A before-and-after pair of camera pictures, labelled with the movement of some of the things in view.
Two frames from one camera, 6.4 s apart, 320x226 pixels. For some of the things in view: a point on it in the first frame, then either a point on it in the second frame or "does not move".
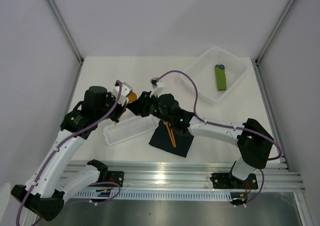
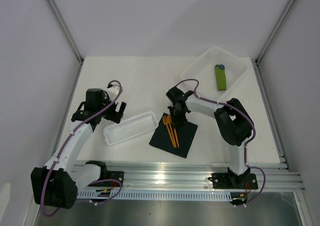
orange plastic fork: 166,123 does not move
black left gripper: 121,108 does not move
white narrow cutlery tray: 118,132 does not move
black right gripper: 139,107 → 175,121
